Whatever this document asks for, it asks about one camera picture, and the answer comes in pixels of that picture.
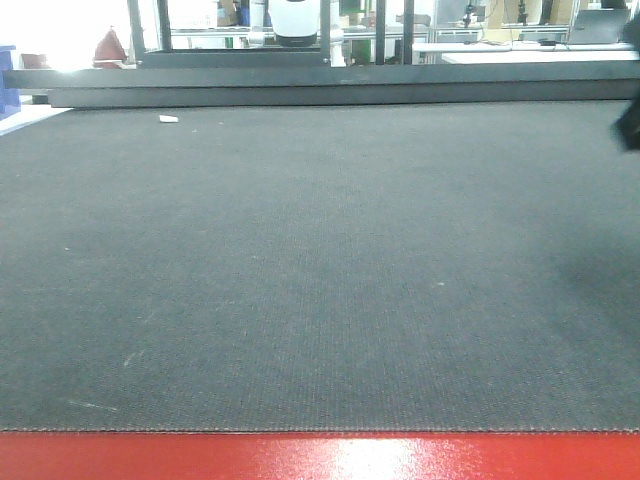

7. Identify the white background table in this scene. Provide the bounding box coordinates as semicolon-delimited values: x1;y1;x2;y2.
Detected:
413;42;639;65

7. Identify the dark grey woven mat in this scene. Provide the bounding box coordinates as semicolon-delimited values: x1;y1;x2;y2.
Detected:
1;102;639;431

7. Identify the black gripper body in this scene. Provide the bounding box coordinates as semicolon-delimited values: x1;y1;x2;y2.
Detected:
612;99;639;151

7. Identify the black metal frame rail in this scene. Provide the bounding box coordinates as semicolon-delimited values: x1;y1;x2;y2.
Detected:
5;61;639;109

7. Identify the dark red bag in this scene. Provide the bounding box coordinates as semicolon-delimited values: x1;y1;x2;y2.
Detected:
93;28;128;69

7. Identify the blue plastic bin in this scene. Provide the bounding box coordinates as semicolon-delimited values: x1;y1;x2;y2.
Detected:
0;45;21;120

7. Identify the grey laptop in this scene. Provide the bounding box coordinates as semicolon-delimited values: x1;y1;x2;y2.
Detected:
566;9;630;45

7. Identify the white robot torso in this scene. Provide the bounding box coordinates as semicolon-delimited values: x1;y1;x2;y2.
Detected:
268;0;321;48

